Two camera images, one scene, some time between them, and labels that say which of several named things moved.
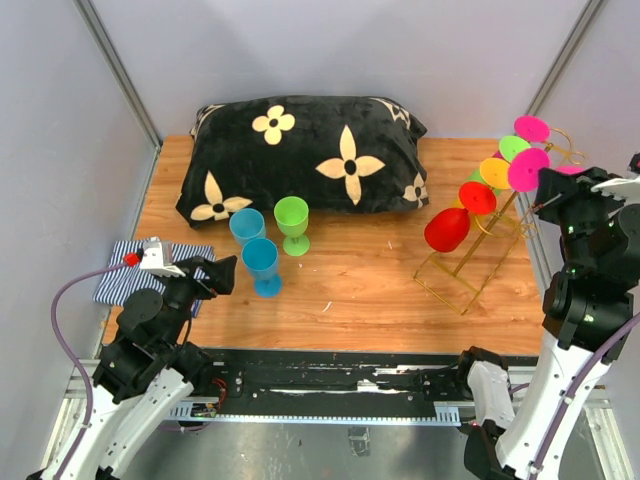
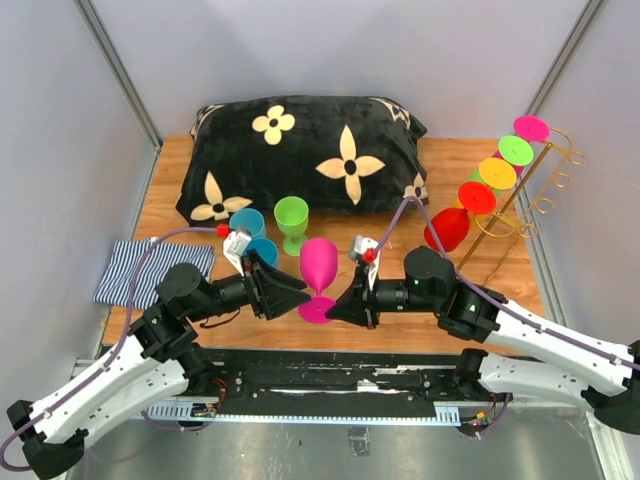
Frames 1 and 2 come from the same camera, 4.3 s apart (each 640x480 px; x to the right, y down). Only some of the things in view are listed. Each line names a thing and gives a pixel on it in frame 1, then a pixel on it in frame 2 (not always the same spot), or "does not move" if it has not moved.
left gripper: [220, 271] → [271, 291]
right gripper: [554, 186] → [358, 304]
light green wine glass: [291, 216] does not move
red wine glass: [448, 228] does not move
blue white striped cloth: [116, 286] does not move
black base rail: [322, 385] does not move
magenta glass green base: [510, 146] does not move
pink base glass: [524, 168] → [318, 261]
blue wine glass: [247, 224] does not move
